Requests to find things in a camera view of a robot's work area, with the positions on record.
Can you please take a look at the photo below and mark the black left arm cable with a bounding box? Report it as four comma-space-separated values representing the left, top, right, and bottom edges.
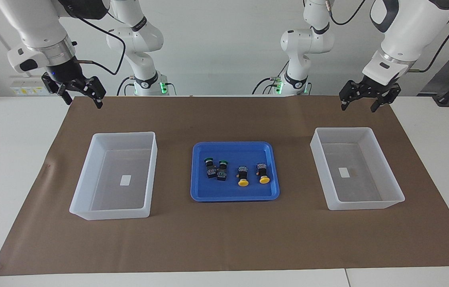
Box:
408, 11, 449, 73

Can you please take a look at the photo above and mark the black base cable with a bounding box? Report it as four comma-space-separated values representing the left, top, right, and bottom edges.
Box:
252, 76, 280, 95
116, 77, 136, 96

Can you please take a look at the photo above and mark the green push button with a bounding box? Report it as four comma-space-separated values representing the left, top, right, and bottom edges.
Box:
204, 157, 217, 179
216, 160, 229, 181

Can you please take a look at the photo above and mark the white wall socket strip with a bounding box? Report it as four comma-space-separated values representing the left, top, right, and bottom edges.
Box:
9, 76, 54, 96

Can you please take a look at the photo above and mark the translucent white plastic box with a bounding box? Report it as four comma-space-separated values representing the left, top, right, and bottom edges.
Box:
310, 127, 405, 210
69, 132, 158, 220

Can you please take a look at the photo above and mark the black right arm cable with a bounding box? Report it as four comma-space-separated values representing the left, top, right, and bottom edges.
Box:
59, 0, 126, 76

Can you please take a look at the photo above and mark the blue plastic tray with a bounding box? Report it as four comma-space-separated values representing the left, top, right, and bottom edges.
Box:
190, 142, 280, 202

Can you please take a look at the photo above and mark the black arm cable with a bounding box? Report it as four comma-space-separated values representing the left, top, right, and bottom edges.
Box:
408, 11, 449, 73
59, 0, 126, 76

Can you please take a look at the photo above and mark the brown paper mat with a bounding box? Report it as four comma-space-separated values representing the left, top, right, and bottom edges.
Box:
0, 95, 449, 276

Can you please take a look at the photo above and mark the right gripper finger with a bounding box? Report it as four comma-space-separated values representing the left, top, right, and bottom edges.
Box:
88, 85, 107, 109
57, 83, 73, 106

